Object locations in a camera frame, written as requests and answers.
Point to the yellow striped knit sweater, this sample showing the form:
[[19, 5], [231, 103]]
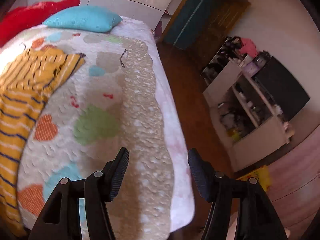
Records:
[[27, 83]]

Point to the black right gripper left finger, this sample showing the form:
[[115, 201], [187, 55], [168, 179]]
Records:
[[60, 216]]

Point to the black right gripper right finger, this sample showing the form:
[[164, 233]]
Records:
[[257, 218]]

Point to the turquoise knit cushion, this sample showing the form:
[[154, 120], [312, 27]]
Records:
[[88, 18]]

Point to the white shelf unit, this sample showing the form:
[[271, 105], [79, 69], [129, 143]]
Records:
[[249, 125]]

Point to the black television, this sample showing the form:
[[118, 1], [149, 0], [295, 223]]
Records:
[[282, 87]]

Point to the pink white bed sheet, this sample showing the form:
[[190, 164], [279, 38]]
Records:
[[182, 205]]

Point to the patchwork heart quilt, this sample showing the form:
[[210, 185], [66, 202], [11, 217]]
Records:
[[107, 104]]

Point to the pink cloth on shelf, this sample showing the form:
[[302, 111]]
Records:
[[248, 47]]

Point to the yellow package on floor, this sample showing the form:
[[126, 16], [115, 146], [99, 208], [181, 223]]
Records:
[[262, 176]]

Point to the long red pillow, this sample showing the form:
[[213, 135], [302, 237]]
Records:
[[23, 18]]

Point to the brown wooden door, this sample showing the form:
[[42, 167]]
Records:
[[199, 27]]

